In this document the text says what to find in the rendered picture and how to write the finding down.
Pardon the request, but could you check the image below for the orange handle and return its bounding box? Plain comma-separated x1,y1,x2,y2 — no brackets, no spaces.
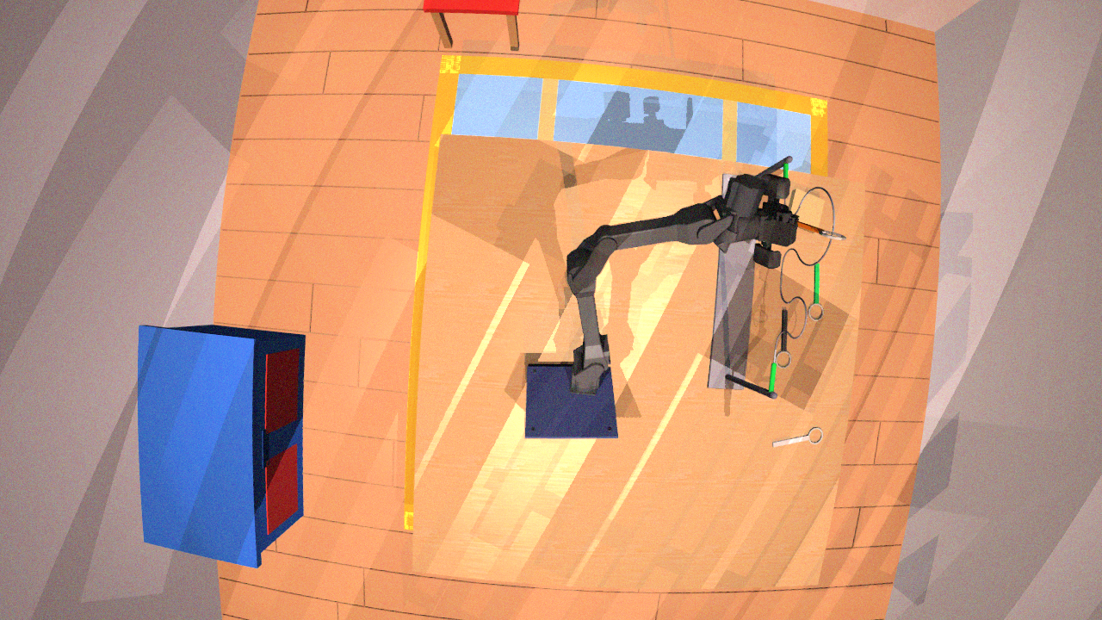
796,220,846,240

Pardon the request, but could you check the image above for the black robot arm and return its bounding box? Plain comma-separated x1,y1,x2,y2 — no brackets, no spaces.
566,174,798,395

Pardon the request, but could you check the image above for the black handle with grey loop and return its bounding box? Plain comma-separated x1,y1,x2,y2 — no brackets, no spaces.
776,311,791,369

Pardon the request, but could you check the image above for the tan flat square block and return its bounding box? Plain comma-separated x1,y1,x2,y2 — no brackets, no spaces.
789,189,824,227

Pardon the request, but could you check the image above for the green flat bar with white hoop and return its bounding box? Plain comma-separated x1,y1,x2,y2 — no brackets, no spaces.
808,263,824,320

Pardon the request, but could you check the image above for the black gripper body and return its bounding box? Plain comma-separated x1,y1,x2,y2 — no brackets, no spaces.
750,174,791,269

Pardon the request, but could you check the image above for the grey ring with beige flat handle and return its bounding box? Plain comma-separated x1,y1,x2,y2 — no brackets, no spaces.
773,427,823,447

